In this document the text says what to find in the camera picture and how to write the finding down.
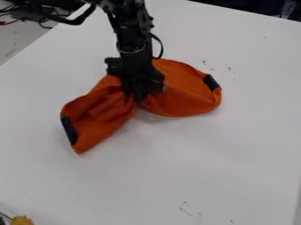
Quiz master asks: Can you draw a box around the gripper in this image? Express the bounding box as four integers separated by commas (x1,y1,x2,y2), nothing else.
103,52,167,104

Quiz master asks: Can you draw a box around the orange cloth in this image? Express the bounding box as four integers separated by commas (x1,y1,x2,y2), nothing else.
58,57,224,156

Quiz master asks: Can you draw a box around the yellow toy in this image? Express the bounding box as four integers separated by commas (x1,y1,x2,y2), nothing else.
9,215,36,225

